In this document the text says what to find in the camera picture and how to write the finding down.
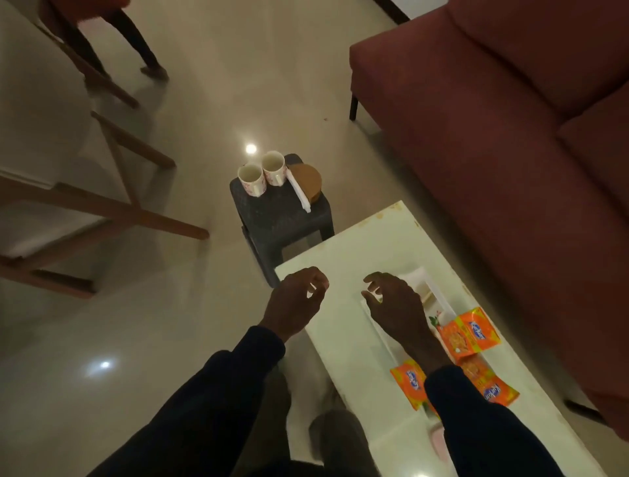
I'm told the person's leg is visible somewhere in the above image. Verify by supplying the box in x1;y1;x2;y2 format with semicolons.
308;410;379;477
235;368;295;477

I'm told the white floral mug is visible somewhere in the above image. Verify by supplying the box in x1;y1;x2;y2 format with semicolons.
261;150;288;187
237;162;268;199

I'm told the orange snack packet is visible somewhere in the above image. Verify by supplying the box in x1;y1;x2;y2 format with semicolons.
461;356;520;408
440;307;501;362
391;359;438;413

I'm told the person's left leg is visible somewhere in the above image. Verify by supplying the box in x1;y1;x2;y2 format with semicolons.
235;368;295;477

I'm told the person's right leg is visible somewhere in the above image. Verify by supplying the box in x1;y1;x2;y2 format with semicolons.
308;410;379;477

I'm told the dark grey plastic stool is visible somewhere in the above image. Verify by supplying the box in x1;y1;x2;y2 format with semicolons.
229;153;336;290

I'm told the round brown wooden board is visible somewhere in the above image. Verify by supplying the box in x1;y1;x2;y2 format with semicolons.
287;162;323;205

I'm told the wooden chair frame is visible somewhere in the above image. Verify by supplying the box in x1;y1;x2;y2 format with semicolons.
0;0;211;299

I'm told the red fabric sofa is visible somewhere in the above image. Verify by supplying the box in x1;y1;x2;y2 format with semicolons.
349;0;629;442

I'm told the white napkin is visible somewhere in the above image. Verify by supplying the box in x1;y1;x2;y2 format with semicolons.
286;168;313;214

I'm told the pink lidded plastic container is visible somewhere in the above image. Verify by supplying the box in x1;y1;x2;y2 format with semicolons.
428;423;451;463

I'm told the person's left forearm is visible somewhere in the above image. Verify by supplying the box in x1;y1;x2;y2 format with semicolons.
88;326;287;477

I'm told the person's right forearm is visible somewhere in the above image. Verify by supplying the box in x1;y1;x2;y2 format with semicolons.
424;364;566;477

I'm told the person's left hand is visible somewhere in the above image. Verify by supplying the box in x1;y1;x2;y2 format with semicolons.
259;267;331;343

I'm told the white printed tray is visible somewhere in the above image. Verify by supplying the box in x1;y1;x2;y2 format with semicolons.
361;266;461;374

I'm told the person's right hand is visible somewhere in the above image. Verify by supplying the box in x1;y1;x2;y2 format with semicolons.
361;271;453;375

